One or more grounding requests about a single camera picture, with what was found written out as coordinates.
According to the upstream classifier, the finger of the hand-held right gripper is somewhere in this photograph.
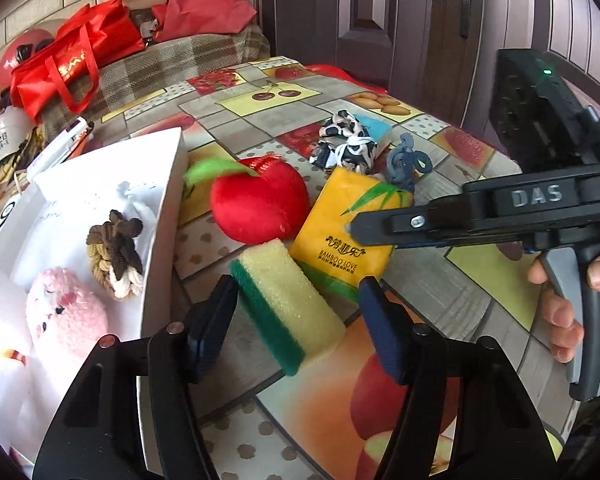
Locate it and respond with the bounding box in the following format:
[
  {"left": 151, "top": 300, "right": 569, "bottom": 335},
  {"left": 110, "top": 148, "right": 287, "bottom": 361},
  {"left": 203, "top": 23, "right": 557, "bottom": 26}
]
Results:
[{"left": 351, "top": 194, "right": 475, "bottom": 251}]

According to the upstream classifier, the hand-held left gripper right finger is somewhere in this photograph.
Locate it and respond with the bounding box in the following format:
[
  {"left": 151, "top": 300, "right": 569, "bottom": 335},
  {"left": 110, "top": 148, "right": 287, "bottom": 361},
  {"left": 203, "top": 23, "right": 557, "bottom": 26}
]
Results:
[{"left": 358, "top": 276, "right": 561, "bottom": 480}]

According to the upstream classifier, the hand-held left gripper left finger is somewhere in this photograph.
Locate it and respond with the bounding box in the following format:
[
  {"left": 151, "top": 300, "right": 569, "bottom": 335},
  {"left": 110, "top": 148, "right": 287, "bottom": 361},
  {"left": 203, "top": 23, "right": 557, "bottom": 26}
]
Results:
[{"left": 32, "top": 274, "right": 240, "bottom": 480}]

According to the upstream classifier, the yellow tissue pack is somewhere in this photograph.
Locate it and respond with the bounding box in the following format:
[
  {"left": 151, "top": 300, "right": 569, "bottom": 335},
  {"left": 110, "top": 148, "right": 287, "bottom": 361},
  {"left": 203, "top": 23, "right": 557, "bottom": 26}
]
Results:
[{"left": 287, "top": 166, "right": 415, "bottom": 305}]

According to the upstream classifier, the yellow green sponge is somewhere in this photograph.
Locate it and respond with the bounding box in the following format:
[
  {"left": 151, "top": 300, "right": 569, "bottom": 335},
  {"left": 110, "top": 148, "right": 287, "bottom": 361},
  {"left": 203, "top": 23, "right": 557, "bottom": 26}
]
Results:
[{"left": 228, "top": 238, "right": 348, "bottom": 377}]

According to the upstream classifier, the white cardboard box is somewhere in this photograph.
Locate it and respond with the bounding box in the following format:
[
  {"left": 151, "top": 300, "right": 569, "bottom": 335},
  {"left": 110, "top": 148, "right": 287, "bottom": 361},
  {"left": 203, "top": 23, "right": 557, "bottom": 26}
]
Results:
[{"left": 0, "top": 126, "right": 190, "bottom": 466}]

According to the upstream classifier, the orange striped soft toy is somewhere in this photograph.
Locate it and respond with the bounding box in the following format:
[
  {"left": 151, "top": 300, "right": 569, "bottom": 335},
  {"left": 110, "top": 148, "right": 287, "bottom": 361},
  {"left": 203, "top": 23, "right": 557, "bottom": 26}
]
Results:
[{"left": 0, "top": 347, "right": 31, "bottom": 368}]

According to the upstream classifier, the person's right hand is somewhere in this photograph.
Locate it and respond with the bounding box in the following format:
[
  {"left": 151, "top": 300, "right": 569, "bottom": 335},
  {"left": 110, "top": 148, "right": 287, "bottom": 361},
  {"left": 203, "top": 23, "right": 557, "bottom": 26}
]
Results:
[{"left": 527, "top": 242, "right": 600, "bottom": 365}]

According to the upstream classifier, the black white scrunchie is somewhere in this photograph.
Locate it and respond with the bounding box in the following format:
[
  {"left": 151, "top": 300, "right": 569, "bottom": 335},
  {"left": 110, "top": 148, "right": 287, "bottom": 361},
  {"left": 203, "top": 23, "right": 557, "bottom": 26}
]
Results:
[{"left": 309, "top": 109, "right": 378, "bottom": 177}]

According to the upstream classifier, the fruit print tablecloth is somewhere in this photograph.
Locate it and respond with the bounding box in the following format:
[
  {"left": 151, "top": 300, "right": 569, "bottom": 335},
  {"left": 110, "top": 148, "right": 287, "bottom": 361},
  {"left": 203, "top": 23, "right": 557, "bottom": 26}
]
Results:
[{"left": 0, "top": 57, "right": 581, "bottom": 480}]

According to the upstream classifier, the red plush apple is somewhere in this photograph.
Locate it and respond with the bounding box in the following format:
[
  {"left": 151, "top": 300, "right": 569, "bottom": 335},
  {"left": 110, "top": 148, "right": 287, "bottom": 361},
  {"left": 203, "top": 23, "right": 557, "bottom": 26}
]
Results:
[{"left": 182, "top": 155, "right": 311, "bottom": 247}]

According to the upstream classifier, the pink plush toy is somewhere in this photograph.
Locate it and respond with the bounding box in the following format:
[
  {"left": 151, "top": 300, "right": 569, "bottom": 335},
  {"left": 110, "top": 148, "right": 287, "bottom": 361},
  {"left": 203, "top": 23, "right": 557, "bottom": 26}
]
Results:
[{"left": 25, "top": 266, "right": 110, "bottom": 361}]

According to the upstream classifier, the panelled metal door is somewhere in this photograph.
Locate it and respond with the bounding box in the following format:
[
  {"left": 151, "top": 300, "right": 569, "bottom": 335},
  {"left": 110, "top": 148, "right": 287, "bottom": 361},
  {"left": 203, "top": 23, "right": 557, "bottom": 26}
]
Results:
[
  {"left": 257, "top": 0, "right": 398, "bottom": 93},
  {"left": 480, "top": 0, "right": 600, "bottom": 161}
]

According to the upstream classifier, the white pen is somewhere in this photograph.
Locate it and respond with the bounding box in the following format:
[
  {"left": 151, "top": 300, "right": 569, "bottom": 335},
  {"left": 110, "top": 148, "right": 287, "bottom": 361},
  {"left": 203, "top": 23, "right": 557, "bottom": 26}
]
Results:
[{"left": 27, "top": 117, "right": 95, "bottom": 181}]

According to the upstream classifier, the plaid blanket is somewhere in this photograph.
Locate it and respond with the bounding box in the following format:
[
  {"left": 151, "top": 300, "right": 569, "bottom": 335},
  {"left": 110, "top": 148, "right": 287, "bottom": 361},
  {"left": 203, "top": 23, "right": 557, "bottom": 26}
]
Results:
[{"left": 40, "top": 22, "right": 272, "bottom": 131}]

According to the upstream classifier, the white helmet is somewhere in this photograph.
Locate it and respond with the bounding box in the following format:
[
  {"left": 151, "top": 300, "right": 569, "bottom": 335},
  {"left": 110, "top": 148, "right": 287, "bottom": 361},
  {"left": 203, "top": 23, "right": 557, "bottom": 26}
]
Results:
[{"left": 0, "top": 105, "right": 38, "bottom": 163}]

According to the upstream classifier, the red cloth bag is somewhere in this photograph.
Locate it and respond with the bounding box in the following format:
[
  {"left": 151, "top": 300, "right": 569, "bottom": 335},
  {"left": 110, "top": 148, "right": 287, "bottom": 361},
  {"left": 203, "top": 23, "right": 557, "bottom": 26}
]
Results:
[{"left": 150, "top": 0, "right": 258, "bottom": 43}]

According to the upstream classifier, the red tote bag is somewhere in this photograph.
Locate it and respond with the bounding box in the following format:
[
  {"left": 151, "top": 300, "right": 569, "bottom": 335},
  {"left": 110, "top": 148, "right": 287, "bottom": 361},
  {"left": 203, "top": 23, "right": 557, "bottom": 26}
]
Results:
[{"left": 10, "top": 0, "right": 148, "bottom": 123}]

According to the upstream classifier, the red helmet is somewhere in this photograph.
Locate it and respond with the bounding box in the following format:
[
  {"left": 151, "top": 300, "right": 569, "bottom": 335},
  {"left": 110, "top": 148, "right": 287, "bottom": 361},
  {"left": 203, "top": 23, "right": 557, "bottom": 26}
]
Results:
[{"left": 0, "top": 28, "right": 56, "bottom": 93}]

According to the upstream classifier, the blue spiral hair tie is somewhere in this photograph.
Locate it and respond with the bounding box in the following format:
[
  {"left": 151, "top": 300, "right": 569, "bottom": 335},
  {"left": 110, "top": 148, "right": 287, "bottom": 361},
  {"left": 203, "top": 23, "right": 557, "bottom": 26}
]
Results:
[{"left": 384, "top": 132, "right": 433, "bottom": 193}]

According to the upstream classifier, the brown braided rope knot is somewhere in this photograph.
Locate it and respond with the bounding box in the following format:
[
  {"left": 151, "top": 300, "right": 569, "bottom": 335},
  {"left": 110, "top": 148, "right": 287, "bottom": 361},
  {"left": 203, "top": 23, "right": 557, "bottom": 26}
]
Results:
[{"left": 86, "top": 209, "right": 146, "bottom": 302}]

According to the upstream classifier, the brown door frame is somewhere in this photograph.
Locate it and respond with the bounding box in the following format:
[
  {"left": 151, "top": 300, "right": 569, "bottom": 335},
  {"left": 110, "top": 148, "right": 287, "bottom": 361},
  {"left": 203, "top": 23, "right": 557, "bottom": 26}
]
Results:
[{"left": 395, "top": 0, "right": 486, "bottom": 131}]

